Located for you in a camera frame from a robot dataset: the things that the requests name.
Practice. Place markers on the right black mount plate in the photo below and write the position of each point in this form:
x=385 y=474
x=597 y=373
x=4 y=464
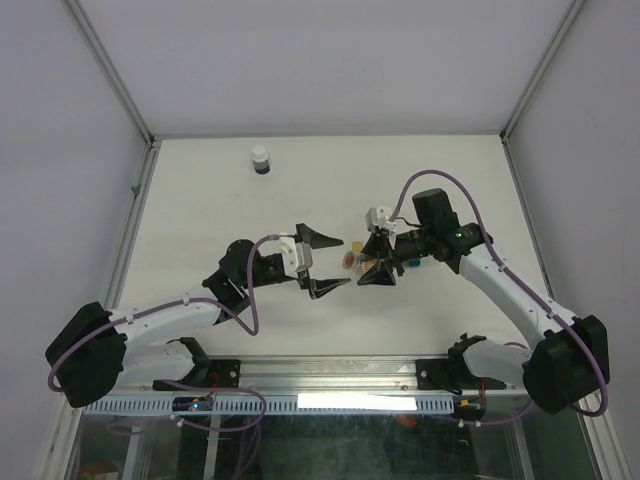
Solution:
x=440 y=375

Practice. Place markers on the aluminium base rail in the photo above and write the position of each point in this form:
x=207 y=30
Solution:
x=284 y=374

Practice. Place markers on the black mount plate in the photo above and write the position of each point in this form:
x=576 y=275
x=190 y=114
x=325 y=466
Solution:
x=440 y=375
x=219 y=373

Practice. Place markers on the white cap pill bottle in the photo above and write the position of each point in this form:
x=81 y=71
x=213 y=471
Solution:
x=260 y=159

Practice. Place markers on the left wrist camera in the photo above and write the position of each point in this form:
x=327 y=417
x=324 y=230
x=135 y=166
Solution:
x=296 y=255

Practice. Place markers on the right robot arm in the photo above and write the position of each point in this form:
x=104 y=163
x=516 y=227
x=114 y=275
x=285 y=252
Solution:
x=565 y=357

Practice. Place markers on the left black mount plate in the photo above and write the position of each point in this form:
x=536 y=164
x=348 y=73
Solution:
x=219 y=373

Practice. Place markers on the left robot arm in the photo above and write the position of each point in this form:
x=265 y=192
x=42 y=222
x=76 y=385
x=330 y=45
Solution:
x=101 y=350

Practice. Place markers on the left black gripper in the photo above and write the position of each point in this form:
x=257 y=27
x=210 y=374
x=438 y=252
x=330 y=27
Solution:
x=318 y=287

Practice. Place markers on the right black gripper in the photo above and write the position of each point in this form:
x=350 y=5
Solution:
x=379 y=245

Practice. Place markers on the clear orange pill bottle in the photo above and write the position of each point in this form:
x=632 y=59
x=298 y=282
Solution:
x=356 y=262

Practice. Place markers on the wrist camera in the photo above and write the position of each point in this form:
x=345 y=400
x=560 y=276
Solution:
x=380 y=218
x=296 y=255

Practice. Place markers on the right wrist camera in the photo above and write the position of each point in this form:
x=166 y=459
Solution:
x=380 y=218

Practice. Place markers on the white slotted cable duct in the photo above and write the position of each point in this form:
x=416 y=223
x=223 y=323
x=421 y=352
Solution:
x=244 y=404

